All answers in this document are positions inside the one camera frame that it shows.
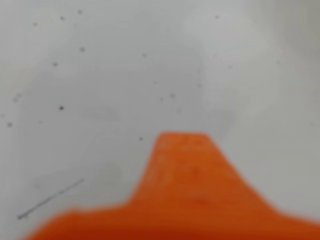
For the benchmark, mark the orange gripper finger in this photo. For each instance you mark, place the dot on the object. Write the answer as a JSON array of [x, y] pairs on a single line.
[[185, 190]]

